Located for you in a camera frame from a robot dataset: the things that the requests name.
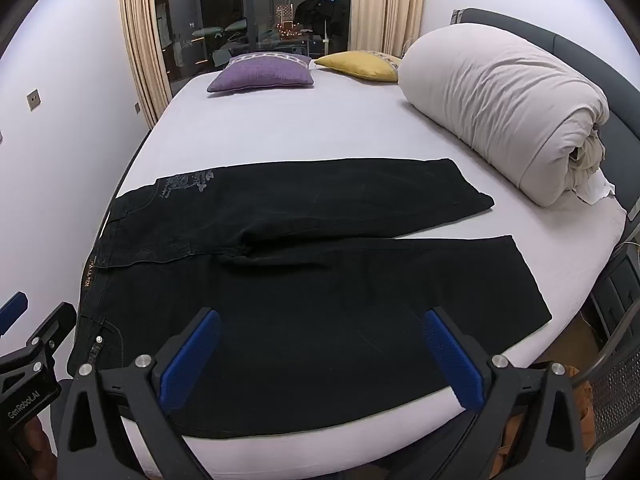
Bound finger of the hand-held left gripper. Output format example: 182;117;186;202
0;291;27;337
0;301;78;387

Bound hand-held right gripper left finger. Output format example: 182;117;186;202
52;307;223;480

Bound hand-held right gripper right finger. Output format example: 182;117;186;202
421;306;587;480

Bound black denim pants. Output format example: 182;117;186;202
67;157;553;438

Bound black mesh chair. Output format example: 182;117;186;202
575;305;640;461

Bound dark bedside cabinet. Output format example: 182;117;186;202
590;252;640;341

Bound bed with white sheet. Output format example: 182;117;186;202
50;57;628;480

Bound rolled beige duvet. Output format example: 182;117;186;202
397;24;616;207

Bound purple pillow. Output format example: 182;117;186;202
206;52;315;93

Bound beige curtain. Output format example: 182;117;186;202
350;0;426;58
118;0;173;131

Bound yellow pillow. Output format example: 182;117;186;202
314;50;403;82

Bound dark grey bed headboard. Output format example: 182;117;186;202
452;7;640;201

